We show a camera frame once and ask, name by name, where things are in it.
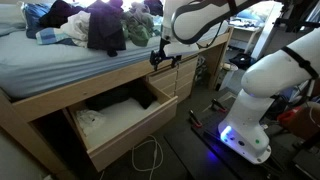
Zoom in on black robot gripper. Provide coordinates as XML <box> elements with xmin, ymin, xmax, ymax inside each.
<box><xmin>149</xmin><ymin>39</ymin><xmax>182</xmax><ymax>71</ymax></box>

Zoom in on black t-shirt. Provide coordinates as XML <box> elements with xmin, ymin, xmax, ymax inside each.
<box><xmin>87</xmin><ymin>0</ymin><xmax>126</xmax><ymax>57</ymax></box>

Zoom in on light wood drawer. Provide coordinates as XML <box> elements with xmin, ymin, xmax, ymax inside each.
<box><xmin>67</xmin><ymin>82</ymin><xmax>178</xmax><ymax>171</ymax></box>

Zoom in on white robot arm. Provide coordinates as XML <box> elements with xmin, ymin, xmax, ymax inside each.
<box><xmin>152</xmin><ymin>0</ymin><xmax>320</xmax><ymax>164</ymax></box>

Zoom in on small wooden drawer chest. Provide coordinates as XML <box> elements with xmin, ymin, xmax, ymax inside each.
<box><xmin>146</xmin><ymin>55</ymin><xmax>198</xmax><ymax>102</ymax></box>

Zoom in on black clothes in drawer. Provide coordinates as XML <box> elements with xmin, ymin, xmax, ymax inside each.
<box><xmin>85</xmin><ymin>79</ymin><xmax>157</xmax><ymax>111</ymax></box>

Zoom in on white clothes in drawer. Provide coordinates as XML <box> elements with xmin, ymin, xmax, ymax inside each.
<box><xmin>75</xmin><ymin>98</ymin><xmax>160</xmax><ymax>149</ymax></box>

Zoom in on green crumpled garment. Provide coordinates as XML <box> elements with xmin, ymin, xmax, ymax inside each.
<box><xmin>121</xmin><ymin>2</ymin><xmax>154</xmax><ymax>47</ymax></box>

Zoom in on white crumpled garment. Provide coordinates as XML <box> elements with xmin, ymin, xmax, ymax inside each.
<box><xmin>60</xmin><ymin>11</ymin><xmax>91</xmax><ymax>48</ymax></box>

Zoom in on white desk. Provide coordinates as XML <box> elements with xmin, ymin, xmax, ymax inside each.
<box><xmin>228</xmin><ymin>18</ymin><xmax>264</xmax><ymax>54</ymax></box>

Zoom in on dark maroon garment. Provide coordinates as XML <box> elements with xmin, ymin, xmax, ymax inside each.
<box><xmin>39</xmin><ymin>0</ymin><xmax>83</xmax><ymax>28</ymax></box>

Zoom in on blue plaid cloth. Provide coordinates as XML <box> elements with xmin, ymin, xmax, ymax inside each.
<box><xmin>36</xmin><ymin>27</ymin><xmax>75</xmax><ymax>46</ymax></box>

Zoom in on blue sheeted mattress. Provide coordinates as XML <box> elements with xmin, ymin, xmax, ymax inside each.
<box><xmin>0</xmin><ymin>3</ymin><xmax>230</xmax><ymax>99</ymax></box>

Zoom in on dark blue pillow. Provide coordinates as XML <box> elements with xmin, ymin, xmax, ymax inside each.
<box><xmin>23</xmin><ymin>3</ymin><xmax>51</xmax><ymax>39</ymax></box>

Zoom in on red object on floor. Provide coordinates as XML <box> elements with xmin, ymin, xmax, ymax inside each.
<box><xmin>276</xmin><ymin>106</ymin><xmax>301</xmax><ymax>126</ymax></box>

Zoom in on red handled clamp right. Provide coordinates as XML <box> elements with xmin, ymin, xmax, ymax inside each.
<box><xmin>211</xmin><ymin>99</ymin><xmax>227</xmax><ymax>112</ymax></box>

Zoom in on red handled clamp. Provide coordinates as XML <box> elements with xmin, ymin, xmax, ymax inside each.
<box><xmin>211</xmin><ymin>99</ymin><xmax>227</xmax><ymax>112</ymax></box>
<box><xmin>189</xmin><ymin>110</ymin><xmax>202</xmax><ymax>128</ymax></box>

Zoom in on red handled clamp left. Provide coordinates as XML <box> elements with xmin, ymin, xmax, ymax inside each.
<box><xmin>189</xmin><ymin>110</ymin><xmax>202</xmax><ymax>128</ymax></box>

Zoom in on white cable on floor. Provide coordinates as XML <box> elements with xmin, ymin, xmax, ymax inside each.
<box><xmin>98</xmin><ymin>134</ymin><xmax>165</xmax><ymax>180</ymax></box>

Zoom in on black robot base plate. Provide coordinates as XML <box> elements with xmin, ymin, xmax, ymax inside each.
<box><xmin>191</xmin><ymin>109</ymin><xmax>320</xmax><ymax>180</ymax></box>

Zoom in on light wood bed frame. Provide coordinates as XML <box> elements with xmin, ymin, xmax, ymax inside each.
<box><xmin>0</xmin><ymin>25</ymin><xmax>235</xmax><ymax>180</ymax></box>

